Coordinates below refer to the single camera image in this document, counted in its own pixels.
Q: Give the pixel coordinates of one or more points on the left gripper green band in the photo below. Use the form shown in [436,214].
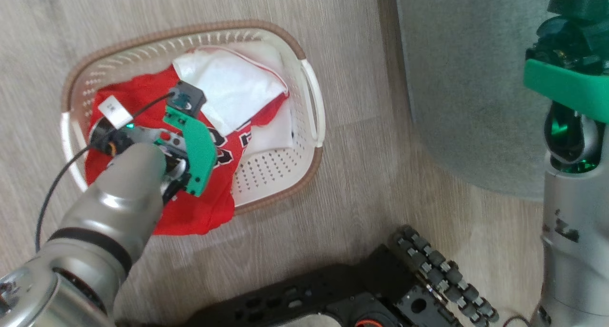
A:
[200,151]

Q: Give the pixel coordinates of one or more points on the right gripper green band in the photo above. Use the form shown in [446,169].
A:
[566,82]

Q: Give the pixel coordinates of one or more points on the red and white basketball jersey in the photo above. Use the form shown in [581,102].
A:
[200,213]

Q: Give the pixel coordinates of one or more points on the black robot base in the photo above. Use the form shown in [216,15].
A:
[304,293]

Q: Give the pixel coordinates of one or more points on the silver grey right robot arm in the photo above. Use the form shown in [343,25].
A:
[575,270]

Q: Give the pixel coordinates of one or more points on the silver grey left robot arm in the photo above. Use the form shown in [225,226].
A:
[109,208]

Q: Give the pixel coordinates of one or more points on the grey fabric sofa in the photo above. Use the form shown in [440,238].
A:
[476,79]

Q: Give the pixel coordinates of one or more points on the white laundry basket brown rim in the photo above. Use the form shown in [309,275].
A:
[276,174]

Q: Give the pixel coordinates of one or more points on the white tag on left gripper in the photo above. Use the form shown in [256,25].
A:
[114,112]

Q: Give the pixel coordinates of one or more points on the black roller robot wheel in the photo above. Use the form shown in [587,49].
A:
[437,270]

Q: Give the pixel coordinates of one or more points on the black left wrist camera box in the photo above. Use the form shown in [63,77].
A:
[188,97]

